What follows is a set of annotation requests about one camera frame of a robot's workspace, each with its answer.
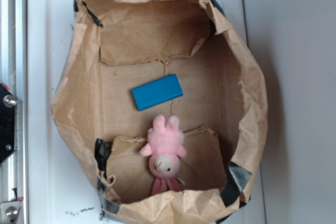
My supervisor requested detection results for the brown paper bag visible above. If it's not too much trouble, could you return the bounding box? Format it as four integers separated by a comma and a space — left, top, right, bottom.
51, 0, 268, 223

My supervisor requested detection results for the blue rectangular block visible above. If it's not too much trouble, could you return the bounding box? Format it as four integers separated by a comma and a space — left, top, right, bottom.
132, 74, 183, 111

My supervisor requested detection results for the aluminium frame rail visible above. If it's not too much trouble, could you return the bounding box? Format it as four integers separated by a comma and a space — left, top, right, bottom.
1, 0, 29, 223

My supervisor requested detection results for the pink plush bunny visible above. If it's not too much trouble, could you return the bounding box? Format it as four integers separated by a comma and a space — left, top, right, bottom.
140, 115, 187, 196

